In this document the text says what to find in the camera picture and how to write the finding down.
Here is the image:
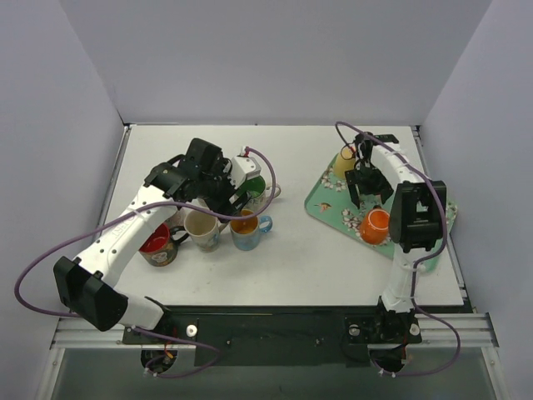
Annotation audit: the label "cream cat cartoon mug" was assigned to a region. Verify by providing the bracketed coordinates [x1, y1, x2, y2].
[236, 176, 281, 212]

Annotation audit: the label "blue butterfly mug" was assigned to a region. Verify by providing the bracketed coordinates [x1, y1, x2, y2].
[230, 209, 273, 251]

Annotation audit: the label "yellow mug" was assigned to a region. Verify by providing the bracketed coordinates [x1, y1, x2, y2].
[332, 147, 356, 179]

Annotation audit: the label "cream mug with sea print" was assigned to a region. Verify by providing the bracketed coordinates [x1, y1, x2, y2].
[184, 210, 227, 253]

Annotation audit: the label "orange mug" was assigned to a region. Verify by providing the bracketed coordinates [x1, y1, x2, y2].
[360, 207, 390, 245]

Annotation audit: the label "pink patterned mug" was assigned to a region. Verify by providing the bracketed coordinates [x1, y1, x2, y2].
[165, 208, 187, 229]

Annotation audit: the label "black mug with red interior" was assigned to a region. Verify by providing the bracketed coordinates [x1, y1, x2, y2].
[139, 223, 189, 268]

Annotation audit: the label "beige mug with red print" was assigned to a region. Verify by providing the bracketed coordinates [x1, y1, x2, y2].
[197, 198, 211, 211]

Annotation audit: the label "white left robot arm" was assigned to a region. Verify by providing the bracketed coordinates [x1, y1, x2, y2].
[53, 138, 261, 343]

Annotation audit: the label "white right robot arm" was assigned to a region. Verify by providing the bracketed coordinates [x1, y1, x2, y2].
[345, 132, 447, 341]

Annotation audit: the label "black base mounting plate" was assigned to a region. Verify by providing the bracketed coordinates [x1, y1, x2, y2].
[120, 304, 426, 370]

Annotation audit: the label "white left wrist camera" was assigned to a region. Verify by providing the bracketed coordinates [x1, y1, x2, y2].
[229, 156, 262, 188]

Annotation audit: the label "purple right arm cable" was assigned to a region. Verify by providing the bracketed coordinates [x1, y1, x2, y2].
[335, 121, 462, 378]

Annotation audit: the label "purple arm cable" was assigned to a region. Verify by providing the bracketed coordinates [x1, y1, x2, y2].
[335, 121, 462, 378]
[14, 146, 278, 378]

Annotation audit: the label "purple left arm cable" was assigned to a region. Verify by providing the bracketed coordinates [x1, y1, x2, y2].
[14, 146, 278, 378]

